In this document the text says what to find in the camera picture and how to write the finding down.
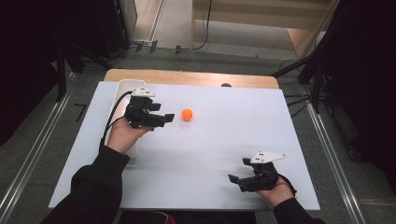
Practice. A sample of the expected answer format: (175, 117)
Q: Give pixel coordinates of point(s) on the orange ball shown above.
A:
(187, 114)

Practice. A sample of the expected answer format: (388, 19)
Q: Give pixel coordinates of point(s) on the person's dark clothing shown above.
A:
(202, 217)

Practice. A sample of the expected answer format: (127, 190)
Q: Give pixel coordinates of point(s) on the black cabinet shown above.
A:
(109, 25)

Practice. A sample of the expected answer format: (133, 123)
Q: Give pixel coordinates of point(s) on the metal floor rail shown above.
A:
(34, 149)
(333, 155)

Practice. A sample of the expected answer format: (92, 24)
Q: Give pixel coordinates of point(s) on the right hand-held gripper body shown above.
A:
(261, 179)

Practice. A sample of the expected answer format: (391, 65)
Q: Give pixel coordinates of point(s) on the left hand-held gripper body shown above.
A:
(140, 113)

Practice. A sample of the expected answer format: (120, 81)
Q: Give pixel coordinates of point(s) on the person's right hand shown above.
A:
(277, 195)

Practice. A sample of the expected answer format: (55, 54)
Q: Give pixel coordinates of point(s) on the light wooden partition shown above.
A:
(249, 12)

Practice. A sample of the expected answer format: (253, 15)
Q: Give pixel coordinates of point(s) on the person's left hand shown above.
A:
(124, 137)

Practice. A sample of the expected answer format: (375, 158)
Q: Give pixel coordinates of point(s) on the white board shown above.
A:
(218, 146)

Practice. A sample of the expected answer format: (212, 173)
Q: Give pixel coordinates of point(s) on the white plastic bin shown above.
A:
(124, 83)

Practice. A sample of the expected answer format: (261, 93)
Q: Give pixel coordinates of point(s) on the dark curtain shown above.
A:
(25, 62)
(367, 77)

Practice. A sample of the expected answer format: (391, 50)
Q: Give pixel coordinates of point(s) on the black metal stand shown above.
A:
(317, 87)
(61, 77)

